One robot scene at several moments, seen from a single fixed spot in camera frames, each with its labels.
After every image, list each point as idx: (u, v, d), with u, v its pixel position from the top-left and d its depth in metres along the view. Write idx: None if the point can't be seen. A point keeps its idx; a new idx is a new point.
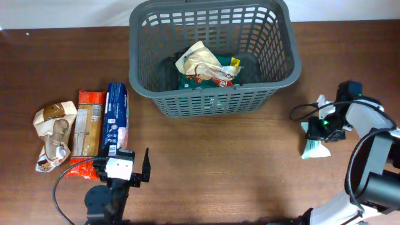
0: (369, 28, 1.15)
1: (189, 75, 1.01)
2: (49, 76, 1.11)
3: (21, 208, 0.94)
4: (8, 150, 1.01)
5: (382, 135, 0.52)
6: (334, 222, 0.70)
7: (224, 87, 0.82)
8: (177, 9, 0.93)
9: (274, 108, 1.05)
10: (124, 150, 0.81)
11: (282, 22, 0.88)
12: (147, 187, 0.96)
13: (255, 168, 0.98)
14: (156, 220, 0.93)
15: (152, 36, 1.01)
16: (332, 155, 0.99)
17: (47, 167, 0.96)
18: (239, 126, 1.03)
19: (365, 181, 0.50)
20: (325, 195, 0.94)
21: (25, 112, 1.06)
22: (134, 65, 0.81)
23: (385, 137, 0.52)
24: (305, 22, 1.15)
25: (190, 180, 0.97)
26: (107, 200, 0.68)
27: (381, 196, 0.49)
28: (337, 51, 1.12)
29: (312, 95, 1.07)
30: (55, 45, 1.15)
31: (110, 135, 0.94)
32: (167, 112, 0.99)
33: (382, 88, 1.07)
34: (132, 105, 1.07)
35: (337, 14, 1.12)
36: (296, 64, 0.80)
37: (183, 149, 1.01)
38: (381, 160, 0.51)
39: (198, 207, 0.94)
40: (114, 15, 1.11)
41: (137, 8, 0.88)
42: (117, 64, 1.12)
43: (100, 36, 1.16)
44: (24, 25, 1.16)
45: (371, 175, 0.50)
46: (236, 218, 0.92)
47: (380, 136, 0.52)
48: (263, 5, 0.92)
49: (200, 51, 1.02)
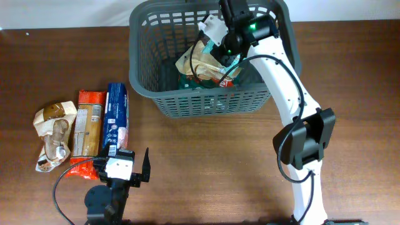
0: (369, 28, 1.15)
1: (189, 75, 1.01)
2: (49, 75, 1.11)
3: (21, 208, 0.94)
4: (8, 151, 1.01)
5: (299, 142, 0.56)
6: None
7: (224, 87, 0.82)
8: (177, 8, 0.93)
9: (274, 108, 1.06)
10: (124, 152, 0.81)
11: (282, 22, 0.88)
12: (147, 187, 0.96)
13: (255, 168, 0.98)
14: (156, 220, 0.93)
15: (152, 36, 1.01)
16: (332, 156, 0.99)
17: (47, 167, 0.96)
18: (239, 126, 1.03)
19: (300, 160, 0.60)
20: (325, 196, 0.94)
21: (25, 112, 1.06)
22: (133, 65, 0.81)
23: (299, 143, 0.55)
24: (305, 22, 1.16)
25: (190, 180, 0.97)
26: (107, 200, 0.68)
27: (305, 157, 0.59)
28: (337, 50, 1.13)
29: (312, 94, 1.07)
30: (54, 45, 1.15)
31: (110, 134, 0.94)
32: (167, 112, 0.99)
33: (380, 88, 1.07)
34: (131, 105, 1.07)
35: (335, 14, 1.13)
36: (296, 64, 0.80)
37: (183, 149, 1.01)
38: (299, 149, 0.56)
39: (199, 207, 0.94)
40: (114, 15, 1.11)
41: (137, 8, 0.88)
42: (117, 64, 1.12)
43: (100, 35, 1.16)
44: (24, 25, 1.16)
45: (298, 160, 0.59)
46: (235, 218, 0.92)
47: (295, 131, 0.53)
48: (264, 5, 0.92)
49: (200, 51, 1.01)
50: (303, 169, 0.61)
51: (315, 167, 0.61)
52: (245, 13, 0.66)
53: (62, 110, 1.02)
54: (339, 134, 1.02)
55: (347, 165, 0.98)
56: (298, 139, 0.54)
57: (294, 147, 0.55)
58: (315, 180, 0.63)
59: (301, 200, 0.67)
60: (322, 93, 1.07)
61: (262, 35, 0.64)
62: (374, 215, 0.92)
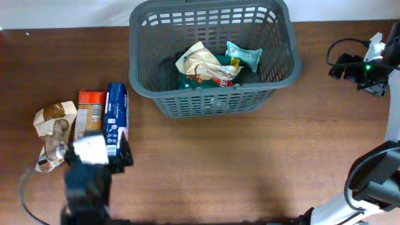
0: (369, 27, 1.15)
1: (189, 75, 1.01)
2: (49, 75, 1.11)
3: (21, 208, 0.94)
4: (10, 150, 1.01)
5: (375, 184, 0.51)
6: (332, 222, 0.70)
7: (224, 87, 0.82)
8: (176, 8, 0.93)
9: (274, 109, 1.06)
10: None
11: (282, 22, 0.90)
12: (147, 187, 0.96)
13: (256, 167, 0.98)
14: (156, 220, 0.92)
15: (152, 36, 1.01)
16: (332, 156, 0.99)
17: (47, 167, 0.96)
18: (239, 126, 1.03)
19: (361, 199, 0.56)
20: (325, 197, 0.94)
21: (25, 112, 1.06)
22: (134, 65, 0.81)
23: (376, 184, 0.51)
24: (304, 22, 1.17)
25: (190, 180, 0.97)
26: (87, 178, 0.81)
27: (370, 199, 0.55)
28: (337, 50, 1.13)
29: (312, 95, 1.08)
30: (55, 45, 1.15)
31: (110, 134, 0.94)
32: (167, 112, 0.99)
33: None
34: (131, 105, 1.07)
35: (334, 14, 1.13)
36: (296, 64, 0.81)
37: (184, 149, 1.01)
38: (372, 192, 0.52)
39: (199, 207, 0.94)
40: (114, 15, 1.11)
41: (137, 8, 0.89)
42: (117, 64, 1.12)
43: (100, 35, 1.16)
44: (25, 25, 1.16)
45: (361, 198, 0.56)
46: (236, 218, 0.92)
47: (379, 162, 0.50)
48: (263, 5, 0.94)
49: (200, 51, 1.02)
50: (360, 205, 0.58)
51: (369, 209, 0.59)
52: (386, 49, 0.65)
53: (63, 110, 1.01)
54: (339, 134, 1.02)
55: (347, 165, 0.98)
56: (375, 174, 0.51)
57: (370, 182, 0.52)
58: (359, 214, 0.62)
59: (336, 213, 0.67)
60: (321, 93, 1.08)
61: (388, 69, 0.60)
62: (373, 216, 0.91)
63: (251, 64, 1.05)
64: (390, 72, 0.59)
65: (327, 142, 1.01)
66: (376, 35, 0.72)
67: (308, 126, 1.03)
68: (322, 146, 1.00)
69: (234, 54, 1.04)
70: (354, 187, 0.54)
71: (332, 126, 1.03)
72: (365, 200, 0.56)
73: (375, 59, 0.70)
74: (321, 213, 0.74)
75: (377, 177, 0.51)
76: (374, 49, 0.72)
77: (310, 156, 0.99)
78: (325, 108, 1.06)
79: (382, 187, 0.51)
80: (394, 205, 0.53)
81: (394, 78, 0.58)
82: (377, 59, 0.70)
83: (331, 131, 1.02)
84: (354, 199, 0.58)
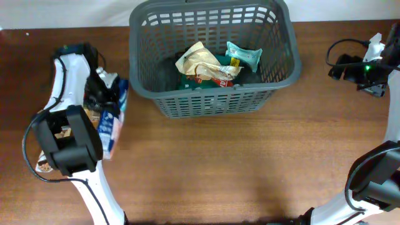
0: (368, 27, 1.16)
1: (189, 75, 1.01)
2: (48, 74, 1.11)
3: (22, 208, 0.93)
4: (2, 152, 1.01)
5: (374, 185, 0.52)
6: (332, 222, 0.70)
7: (224, 87, 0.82)
8: (176, 8, 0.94)
9: (274, 109, 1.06)
10: (111, 81, 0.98)
11: (282, 22, 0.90)
12: (147, 187, 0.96)
13: (255, 167, 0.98)
14: (156, 220, 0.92)
15: (152, 36, 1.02)
16: (332, 156, 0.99)
17: (47, 167, 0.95)
18: (239, 126, 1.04)
19: (360, 199, 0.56)
20: (325, 196, 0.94)
21: (20, 115, 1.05)
22: (134, 65, 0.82)
23: (374, 184, 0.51)
24: (304, 22, 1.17)
25: (190, 179, 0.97)
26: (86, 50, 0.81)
27: (369, 199, 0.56)
28: (336, 50, 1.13)
29: (312, 94, 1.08)
30: (55, 45, 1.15)
31: (106, 123, 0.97)
32: (167, 112, 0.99)
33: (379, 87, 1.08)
34: (132, 105, 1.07)
35: (334, 13, 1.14)
36: (296, 64, 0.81)
37: (184, 149, 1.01)
38: (371, 192, 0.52)
39: (199, 207, 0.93)
40: (114, 15, 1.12)
41: (137, 8, 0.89)
42: (117, 64, 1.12)
43: (101, 35, 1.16)
44: (25, 25, 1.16)
45: (360, 198, 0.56)
46: (236, 218, 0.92)
47: (377, 161, 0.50)
48: (263, 5, 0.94)
49: (200, 52, 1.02)
50: (361, 205, 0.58)
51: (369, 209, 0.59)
52: (385, 49, 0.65)
53: None
54: (339, 134, 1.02)
55: (347, 165, 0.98)
56: (373, 175, 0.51)
57: (367, 180, 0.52)
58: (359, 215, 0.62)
59: (336, 213, 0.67)
60: (321, 94, 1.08)
61: (391, 72, 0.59)
62: (373, 216, 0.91)
63: (251, 64, 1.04)
64: (391, 74, 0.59)
65: (327, 143, 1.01)
66: (375, 35, 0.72)
67: (308, 126, 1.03)
68: (322, 147, 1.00)
69: (234, 54, 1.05)
70: (354, 187, 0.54)
71: (332, 126, 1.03)
72: (364, 200, 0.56)
73: (374, 60, 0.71)
74: (322, 213, 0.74)
75: (374, 179, 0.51)
76: (374, 49, 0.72)
77: (309, 157, 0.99)
78: (325, 108, 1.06)
79: (380, 188, 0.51)
80: (394, 206, 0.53)
81: (395, 79, 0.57)
82: (377, 59, 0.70)
83: (331, 131, 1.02)
84: (352, 199, 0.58)
